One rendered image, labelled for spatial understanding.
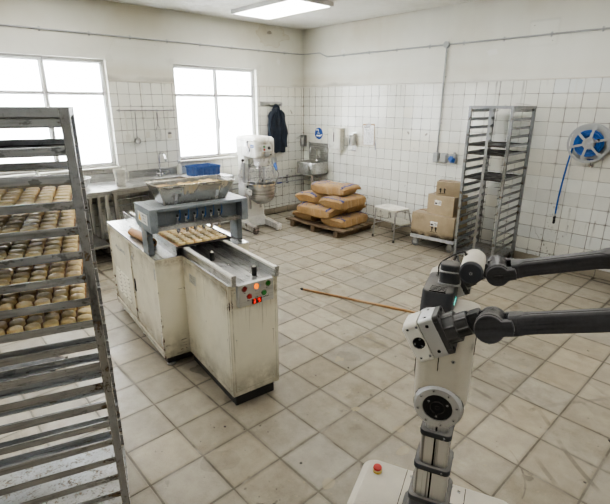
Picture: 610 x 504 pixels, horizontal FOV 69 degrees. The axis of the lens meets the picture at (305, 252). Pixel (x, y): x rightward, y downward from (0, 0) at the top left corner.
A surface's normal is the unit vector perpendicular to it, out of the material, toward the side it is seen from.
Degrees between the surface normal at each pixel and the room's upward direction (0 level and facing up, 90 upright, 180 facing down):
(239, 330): 90
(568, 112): 90
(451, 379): 101
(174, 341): 90
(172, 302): 90
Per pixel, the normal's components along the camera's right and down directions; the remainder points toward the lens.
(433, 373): -0.40, 0.46
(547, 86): -0.73, 0.21
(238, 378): 0.59, 0.25
